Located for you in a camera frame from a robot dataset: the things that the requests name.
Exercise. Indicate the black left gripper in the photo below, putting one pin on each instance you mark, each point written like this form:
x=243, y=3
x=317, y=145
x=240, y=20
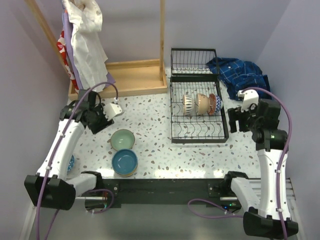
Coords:
x=99, y=122

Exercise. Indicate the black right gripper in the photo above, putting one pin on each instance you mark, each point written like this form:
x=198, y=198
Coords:
x=235, y=114

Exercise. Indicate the red blue patterned bowl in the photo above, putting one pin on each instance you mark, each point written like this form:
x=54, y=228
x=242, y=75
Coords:
x=215, y=104

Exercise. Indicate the light green bowl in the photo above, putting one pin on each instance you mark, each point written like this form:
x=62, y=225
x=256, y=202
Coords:
x=122, y=139

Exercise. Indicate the cream beige bowl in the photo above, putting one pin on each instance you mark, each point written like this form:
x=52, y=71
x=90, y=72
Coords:
x=202, y=103

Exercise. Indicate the black wire dish rack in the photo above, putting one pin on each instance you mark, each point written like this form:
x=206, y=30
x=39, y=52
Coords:
x=191, y=76

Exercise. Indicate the white black striped bowl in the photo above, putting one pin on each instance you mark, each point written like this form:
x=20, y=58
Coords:
x=188, y=104

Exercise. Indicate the blue triangle patterned bowl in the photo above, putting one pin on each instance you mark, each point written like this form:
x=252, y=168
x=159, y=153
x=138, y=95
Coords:
x=71, y=163

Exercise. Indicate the teal blue bowl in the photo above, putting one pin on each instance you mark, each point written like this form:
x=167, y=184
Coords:
x=124, y=161

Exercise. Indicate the yellow rimmed bowl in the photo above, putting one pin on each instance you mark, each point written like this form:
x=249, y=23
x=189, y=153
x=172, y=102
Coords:
x=125, y=175

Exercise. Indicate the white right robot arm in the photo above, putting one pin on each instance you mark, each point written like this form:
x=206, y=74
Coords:
x=266, y=215

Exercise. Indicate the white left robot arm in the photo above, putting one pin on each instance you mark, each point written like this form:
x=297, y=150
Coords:
x=49, y=187

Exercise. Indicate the blue plaid shirt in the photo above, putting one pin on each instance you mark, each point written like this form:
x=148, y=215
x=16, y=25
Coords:
x=237, y=74

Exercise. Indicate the red white floral garment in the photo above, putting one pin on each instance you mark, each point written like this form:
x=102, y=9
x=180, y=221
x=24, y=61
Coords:
x=62, y=48

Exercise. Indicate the lavender hanging garment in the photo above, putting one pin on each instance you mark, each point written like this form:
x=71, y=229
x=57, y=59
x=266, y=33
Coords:
x=68, y=31

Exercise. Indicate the white hanging shirt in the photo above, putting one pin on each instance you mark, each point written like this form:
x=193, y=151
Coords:
x=89, y=56

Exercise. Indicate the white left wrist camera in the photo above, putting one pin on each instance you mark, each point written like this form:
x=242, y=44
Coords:
x=112, y=110

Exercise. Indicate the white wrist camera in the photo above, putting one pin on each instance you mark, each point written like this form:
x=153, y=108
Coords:
x=248, y=97
x=112, y=110

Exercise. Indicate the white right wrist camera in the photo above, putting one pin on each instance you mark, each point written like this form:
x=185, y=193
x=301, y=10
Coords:
x=248, y=97

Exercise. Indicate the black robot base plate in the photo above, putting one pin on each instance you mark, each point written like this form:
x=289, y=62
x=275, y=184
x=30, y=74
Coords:
x=169, y=191

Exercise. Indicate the aluminium rail frame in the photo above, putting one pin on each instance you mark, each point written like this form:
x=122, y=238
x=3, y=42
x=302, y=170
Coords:
x=103, y=199

